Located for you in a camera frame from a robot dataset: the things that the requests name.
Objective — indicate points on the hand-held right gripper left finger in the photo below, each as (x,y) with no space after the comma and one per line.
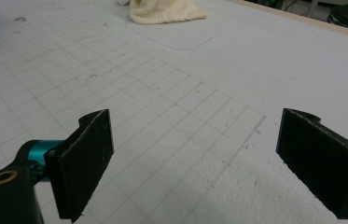
(80,168)

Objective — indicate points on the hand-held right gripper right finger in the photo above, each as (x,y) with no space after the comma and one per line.
(321,161)

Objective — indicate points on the cream muslin cloth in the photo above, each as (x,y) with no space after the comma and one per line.
(164,11)

